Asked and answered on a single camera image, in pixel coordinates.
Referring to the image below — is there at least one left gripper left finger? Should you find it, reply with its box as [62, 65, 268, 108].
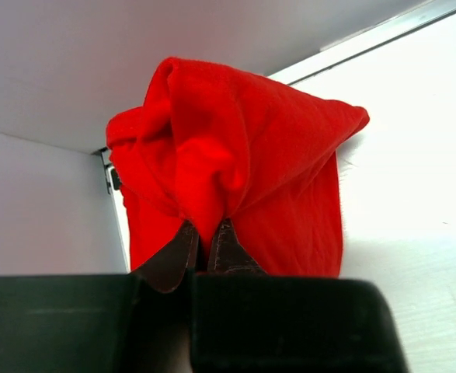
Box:
[132, 221, 199, 294]

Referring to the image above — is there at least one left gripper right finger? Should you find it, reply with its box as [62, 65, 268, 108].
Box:
[207, 218, 267, 275]

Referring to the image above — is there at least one red t shirt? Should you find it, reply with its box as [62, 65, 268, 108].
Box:
[106, 58, 369, 277]

